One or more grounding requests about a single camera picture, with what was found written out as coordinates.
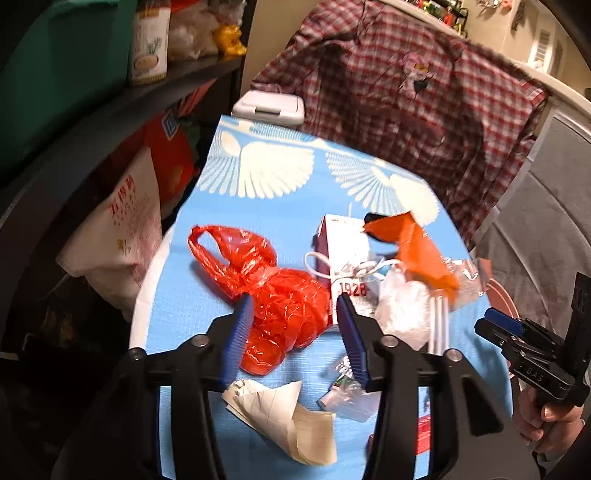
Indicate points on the person's right hand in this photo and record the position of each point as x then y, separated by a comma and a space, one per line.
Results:
551, 428

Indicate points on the white face mask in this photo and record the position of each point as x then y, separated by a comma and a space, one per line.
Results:
377, 267

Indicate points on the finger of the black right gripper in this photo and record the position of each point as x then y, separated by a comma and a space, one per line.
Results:
503, 330

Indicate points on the clear straw sleeve pack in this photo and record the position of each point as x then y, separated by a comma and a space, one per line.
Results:
470, 290

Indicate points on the white label spice jar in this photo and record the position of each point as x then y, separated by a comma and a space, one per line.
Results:
148, 54

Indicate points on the white lidded trash bin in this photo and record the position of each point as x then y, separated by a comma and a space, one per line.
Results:
274, 108

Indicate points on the grey cloth cover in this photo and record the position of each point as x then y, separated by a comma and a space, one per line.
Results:
537, 237

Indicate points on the black shelf unit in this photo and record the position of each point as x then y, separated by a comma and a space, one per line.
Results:
39, 187

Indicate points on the green storage box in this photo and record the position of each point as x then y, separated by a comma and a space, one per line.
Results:
72, 51

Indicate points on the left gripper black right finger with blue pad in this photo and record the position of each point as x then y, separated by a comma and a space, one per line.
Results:
472, 435

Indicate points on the red plastic bag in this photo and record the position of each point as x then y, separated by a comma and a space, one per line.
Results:
291, 308

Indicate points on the small green label tube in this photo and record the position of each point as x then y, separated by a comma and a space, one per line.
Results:
346, 397

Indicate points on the blue bird-print tablecloth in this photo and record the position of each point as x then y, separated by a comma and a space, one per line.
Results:
280, 183

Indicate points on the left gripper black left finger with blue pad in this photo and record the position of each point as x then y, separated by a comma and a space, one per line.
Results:
202, 364

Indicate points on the yellow plastic bag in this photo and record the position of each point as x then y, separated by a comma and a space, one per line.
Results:
227, 40

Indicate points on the orange plastic wrapper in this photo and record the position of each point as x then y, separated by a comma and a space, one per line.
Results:
416, 250

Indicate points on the clear crumpled plastic bag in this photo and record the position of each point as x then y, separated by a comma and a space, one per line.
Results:
404, 309

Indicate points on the white red milk carton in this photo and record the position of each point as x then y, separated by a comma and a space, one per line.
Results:
343, 240

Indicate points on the pink plastic bucket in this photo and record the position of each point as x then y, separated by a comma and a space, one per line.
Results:
500, 299

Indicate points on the red medicine box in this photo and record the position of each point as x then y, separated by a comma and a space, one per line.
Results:
424, 434

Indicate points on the red plaid shirt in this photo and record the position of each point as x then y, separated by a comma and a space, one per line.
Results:
453, 112

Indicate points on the white red-print rice bag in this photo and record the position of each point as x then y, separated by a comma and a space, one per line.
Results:
113, 248

